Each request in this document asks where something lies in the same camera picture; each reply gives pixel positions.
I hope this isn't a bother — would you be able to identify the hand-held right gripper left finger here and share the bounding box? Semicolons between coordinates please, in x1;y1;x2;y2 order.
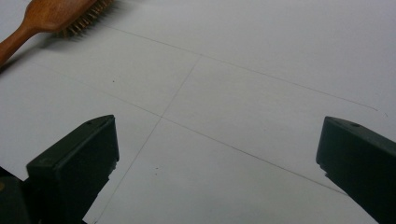
25;114;120;224

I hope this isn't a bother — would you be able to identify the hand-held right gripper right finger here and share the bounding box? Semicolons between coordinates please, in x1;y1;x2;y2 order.
316;116;396;224

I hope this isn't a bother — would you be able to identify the wooden hairbrush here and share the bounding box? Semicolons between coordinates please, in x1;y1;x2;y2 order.
0;0;115;68

